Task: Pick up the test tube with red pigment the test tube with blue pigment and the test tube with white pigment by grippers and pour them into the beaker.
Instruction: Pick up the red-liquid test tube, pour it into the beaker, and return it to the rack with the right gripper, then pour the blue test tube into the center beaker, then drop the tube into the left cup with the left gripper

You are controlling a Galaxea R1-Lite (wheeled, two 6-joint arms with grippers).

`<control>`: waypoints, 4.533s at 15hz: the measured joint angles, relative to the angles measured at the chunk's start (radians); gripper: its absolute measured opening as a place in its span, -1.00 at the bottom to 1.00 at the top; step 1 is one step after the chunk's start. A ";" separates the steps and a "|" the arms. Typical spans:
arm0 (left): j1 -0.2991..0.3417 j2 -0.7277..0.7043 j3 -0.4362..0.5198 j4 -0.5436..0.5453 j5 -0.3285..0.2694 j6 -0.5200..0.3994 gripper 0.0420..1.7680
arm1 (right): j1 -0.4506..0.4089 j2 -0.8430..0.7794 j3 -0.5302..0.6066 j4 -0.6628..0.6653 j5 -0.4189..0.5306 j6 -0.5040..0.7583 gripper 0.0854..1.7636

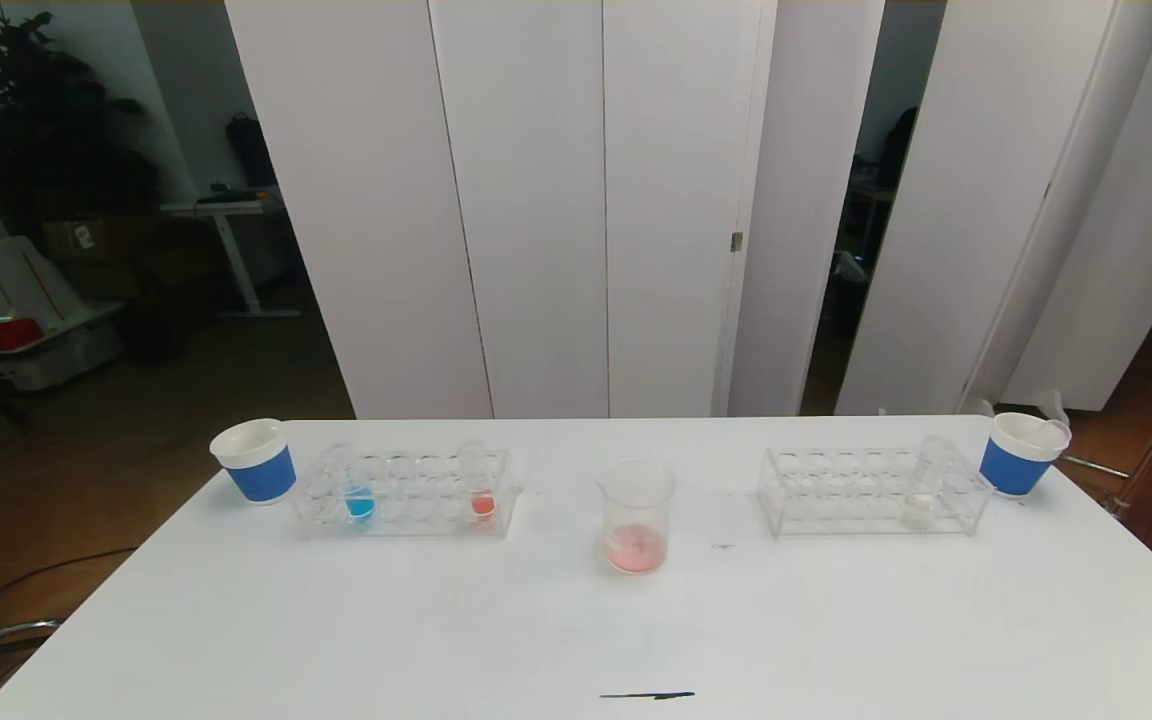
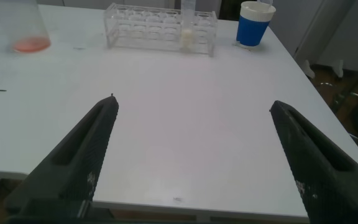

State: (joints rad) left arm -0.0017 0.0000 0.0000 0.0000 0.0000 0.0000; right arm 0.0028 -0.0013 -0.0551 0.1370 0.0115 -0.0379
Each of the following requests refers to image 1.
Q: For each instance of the test tube with blue pigment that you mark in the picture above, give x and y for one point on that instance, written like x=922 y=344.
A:
x=359 y=507

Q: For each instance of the test tube with red pigment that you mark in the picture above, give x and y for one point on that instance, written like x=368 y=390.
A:
x=1054 y=432
x=482 y=505

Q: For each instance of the clear glass beaker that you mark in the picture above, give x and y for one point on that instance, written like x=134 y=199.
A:
x=636 y=545

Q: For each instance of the clear acrylic test tube rack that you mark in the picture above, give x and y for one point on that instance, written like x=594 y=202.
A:
x=856 y=500
x=416 y=500

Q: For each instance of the test tube with white pigment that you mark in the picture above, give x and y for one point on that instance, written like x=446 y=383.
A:
x=921 y=510

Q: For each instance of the blue white paper cup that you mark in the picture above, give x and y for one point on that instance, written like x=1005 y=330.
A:
x=1014 y=470
x=261 y=475

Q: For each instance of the white desk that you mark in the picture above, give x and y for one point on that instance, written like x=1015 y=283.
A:
x=226 y=207

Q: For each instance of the black bag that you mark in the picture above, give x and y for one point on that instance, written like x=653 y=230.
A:
x=251 y=150

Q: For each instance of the white partition foot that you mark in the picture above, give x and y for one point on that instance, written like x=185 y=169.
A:
x=1053 y=403
x=986 y=406

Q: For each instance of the cardboard box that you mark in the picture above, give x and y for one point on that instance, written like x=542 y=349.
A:
x=111 y=260

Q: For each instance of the white machine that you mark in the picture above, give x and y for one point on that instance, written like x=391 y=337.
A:
x=26 y=280

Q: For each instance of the dark green potted plant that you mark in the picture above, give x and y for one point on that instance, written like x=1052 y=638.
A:
x=36 y=120

